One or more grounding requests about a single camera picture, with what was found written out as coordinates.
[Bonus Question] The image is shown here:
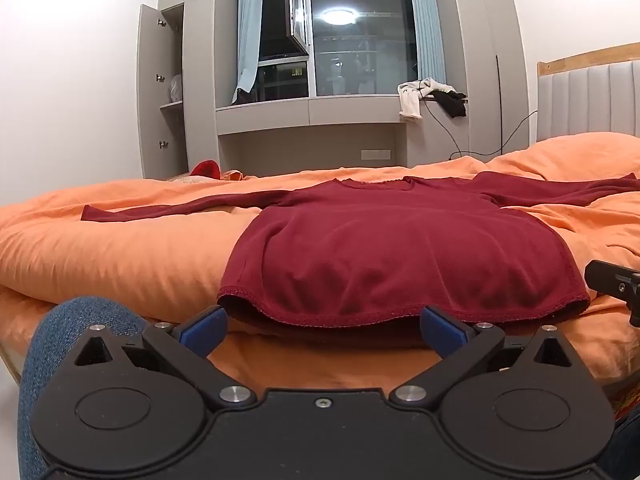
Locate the red plush item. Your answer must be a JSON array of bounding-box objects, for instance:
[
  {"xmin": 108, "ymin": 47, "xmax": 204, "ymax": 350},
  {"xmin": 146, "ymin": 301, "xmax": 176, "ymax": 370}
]
[{"xmin": 189, "ymin": 160, "xmax": 222, "ymax": 180}]

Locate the window with open sash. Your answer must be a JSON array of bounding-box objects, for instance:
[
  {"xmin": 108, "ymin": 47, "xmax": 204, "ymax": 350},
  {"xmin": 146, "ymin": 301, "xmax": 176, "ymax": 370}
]
[{"xmin": 257, "ymin": 0, "xmax": 420, "ymax": 103}]

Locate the white garment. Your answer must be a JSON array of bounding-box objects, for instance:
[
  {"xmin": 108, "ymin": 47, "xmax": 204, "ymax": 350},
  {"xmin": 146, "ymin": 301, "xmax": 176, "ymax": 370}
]
[{"xmin": 397, "ymin": 77, "xmax": 453, "ymax": 123}]

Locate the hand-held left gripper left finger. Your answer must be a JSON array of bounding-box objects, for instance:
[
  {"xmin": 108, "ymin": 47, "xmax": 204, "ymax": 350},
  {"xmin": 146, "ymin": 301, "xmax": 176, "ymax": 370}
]
[{"xmin": 74, "ymin": 305, "xmax": 258, "ymax": 408}]

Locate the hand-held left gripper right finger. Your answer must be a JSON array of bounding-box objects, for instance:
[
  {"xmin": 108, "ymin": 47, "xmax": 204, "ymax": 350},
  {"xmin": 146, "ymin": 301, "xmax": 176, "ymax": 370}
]
[{"xmin": 389, "ymin": 305, "xmax": 568, "ymax": 408}]

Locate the dark red long-sleeved shirt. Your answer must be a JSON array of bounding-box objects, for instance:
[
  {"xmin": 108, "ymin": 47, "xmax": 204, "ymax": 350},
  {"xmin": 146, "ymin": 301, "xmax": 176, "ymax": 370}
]
[{"xmin": 81, "ymin": 171, "xmax": 640, "ymax": 330}]

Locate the grey built-in wardrobe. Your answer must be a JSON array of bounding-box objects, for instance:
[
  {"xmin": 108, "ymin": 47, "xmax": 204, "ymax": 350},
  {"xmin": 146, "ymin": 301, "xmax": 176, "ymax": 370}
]
[{"xmin": 137, "ymin": 0, "xmax": 531, "ymax": 181}]

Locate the person's leg in blue jeans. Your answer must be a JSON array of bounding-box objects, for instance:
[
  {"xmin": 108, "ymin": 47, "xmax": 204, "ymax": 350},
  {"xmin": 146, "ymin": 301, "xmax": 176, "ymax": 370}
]
[{"xmin": 17, "ymin": 296, "xmax": 151, "ymax": 480}]

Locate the light blue curtain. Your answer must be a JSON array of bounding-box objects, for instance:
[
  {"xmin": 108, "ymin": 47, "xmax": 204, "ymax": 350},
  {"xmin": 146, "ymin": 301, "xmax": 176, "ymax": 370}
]
[
  {"xmin": 405, "ymin": 0, "xmax": 447, "ymax": 86},
  {"xmin": 231, "ymin": 0, "xmax": 265, "ymax": 106}
]

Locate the grey wardrobe door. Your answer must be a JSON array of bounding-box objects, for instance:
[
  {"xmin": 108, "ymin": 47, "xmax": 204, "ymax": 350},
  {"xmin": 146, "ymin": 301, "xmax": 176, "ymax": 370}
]
[{"xmin": 137, "ymin": 4, "xmax": 176, "ymax": 180}]

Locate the grey padded wooden headboard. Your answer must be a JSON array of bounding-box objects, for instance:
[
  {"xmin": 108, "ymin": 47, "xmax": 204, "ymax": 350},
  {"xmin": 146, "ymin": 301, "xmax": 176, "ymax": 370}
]
[{"xmin": 536, "ymin": 42, "xmax": 640, "ymax": 143}]

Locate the orange bed blanket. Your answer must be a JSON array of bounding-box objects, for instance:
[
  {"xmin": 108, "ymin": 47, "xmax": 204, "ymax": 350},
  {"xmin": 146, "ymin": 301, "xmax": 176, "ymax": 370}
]
[{"xmin": 0, "ymin": 132, "xmax": 640, "ymax": 403}]

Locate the black garment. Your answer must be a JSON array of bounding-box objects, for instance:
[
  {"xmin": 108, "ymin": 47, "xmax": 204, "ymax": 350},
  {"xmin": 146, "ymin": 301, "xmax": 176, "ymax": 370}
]
[{"xmin": 432, "ymin": 89, "xmax": 468, "ymax": 119}]

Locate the black cable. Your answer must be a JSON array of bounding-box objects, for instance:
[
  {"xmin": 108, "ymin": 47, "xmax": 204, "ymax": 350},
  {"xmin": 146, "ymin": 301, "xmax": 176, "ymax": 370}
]
[{"xmin": 422, "ymin": 100, "xmax": 539, "ymax": 161}]

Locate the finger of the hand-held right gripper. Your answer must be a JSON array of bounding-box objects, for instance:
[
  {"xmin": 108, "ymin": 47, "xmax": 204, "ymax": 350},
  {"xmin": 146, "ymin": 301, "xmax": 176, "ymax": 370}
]
[{"xmin": 584, "ymin": 259, "xmax": 640, "ymax": 328}]

